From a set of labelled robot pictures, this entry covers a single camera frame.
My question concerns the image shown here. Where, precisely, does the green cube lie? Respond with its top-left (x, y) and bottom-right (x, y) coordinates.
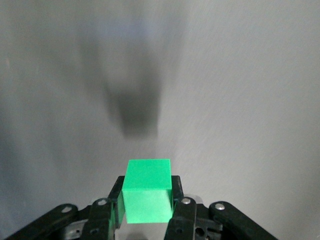
top-left (116, 158), bottom-right (175, 224)

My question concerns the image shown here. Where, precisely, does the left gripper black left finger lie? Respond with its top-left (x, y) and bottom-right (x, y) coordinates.
top-left (4, 175), bottom-right (127, 240)

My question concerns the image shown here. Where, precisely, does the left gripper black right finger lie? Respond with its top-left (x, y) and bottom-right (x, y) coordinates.
top-left (164, 175), bottom-right (279, 240)

